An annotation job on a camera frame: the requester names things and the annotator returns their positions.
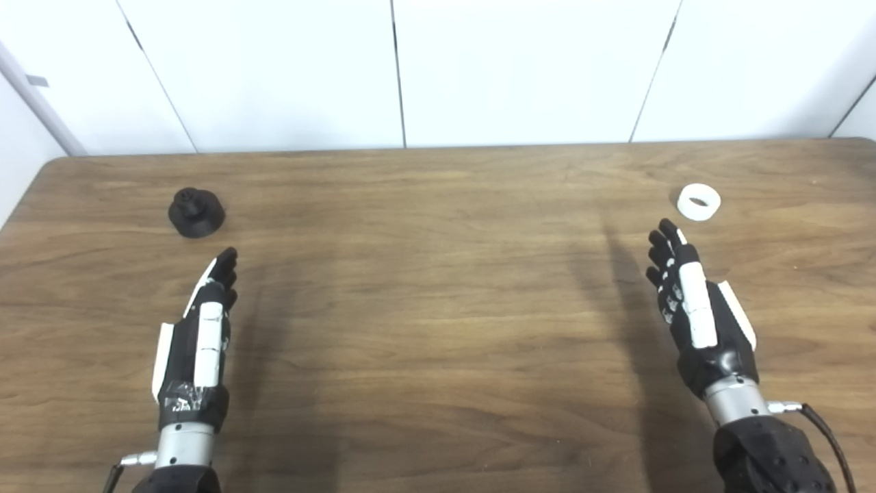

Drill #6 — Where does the white and black right hand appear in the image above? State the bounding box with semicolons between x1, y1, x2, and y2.
646;218;760;401

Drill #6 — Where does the white and black left hand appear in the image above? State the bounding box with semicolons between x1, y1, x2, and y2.
151;247;239;433

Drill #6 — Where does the white ring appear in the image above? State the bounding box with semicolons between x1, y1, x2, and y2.
677;184;721;222

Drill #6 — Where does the round black part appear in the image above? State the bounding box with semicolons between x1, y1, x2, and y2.
168;188;226;239

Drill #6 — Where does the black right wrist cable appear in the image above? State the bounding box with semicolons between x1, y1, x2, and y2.
768;401;858;493

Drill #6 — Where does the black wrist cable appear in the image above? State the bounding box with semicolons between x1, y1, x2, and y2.
103;451;159;493
768;401;858;493

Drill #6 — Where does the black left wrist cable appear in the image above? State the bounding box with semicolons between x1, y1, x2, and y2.
103;451;159;493

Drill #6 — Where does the grey wall corner post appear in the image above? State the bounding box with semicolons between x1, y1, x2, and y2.
0;41;88;157

